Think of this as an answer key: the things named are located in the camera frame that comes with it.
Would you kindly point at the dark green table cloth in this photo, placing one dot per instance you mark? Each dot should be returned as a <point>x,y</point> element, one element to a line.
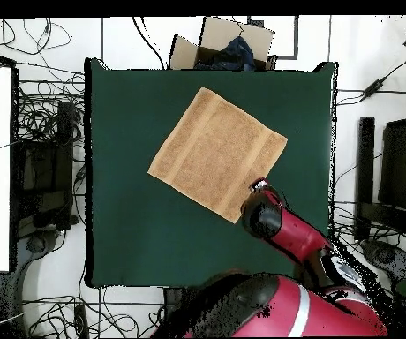
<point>136,229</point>

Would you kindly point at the blue jeans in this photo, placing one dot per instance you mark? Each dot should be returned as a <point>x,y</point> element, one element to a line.
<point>238,49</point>

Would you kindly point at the grey stand base with caster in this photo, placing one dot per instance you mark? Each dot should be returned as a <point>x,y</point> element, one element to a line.
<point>383,254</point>
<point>35,244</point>

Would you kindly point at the black upright bar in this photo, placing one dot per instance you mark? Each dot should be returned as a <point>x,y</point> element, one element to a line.
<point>364,159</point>

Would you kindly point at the black power adapter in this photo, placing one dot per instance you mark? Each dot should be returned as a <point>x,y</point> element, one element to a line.
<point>372,89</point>

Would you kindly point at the orange terry towel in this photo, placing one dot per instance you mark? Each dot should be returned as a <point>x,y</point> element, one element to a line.
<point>213,152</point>

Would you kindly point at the black flat panel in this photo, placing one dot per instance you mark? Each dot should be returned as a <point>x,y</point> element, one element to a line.
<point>399,166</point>

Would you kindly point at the black chair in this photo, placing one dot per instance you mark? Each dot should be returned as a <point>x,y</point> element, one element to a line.
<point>44,169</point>

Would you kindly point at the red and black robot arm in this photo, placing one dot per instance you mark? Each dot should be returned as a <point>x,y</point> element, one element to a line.
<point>294,233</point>

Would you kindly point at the black rectangular frame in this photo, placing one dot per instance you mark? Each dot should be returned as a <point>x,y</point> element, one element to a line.
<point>296,39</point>

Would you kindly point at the open cardboard box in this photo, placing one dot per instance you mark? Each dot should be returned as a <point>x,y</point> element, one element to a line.
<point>220,33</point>

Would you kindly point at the black power strip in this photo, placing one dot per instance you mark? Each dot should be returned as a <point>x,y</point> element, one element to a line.
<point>81,319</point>

